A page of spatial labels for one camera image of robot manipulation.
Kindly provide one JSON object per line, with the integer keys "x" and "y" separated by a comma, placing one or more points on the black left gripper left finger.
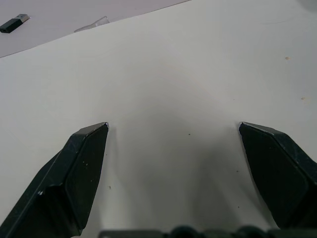
{"x": 62, "y": 183}

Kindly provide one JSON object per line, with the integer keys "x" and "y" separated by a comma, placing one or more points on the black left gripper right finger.
{"x": 280, "y": 173}

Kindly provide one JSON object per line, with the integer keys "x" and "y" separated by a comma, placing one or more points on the clear plastic piece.
{"x": 92, "y": 24}

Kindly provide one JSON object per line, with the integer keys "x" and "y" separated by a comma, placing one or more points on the black USB adapter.
{"x": 14, "y": 23}

